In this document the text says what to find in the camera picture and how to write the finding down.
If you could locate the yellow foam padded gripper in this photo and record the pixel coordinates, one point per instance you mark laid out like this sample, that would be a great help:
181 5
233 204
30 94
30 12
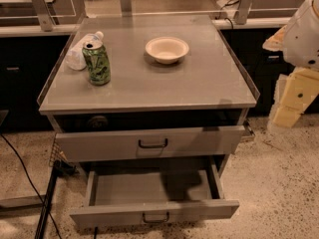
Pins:
301 39

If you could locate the grey drawer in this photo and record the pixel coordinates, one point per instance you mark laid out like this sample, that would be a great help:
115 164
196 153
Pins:
131 197
149 143

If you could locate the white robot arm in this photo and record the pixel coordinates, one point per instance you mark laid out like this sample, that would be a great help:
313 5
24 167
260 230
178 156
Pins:
299 42

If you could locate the grey top drawer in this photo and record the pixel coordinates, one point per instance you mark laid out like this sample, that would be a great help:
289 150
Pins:
149 143

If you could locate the grey drawer cabinet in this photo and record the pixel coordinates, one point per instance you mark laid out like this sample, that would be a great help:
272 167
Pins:
207 87

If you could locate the white paper bowl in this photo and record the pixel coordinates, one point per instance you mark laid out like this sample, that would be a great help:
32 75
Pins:
167 50

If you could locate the green soda can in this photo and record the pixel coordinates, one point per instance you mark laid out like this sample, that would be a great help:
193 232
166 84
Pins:
97 62

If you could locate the clear plastic water bottle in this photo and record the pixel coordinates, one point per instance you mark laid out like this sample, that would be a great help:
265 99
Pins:
74 58

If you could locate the black pole on floor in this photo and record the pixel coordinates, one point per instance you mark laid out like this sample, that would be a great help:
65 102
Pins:
60 168

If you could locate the clear acrylic barrier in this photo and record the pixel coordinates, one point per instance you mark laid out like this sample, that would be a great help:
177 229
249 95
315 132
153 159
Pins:
26 17

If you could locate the dark background cabinet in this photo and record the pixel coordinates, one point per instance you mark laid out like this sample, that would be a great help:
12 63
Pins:
25 65

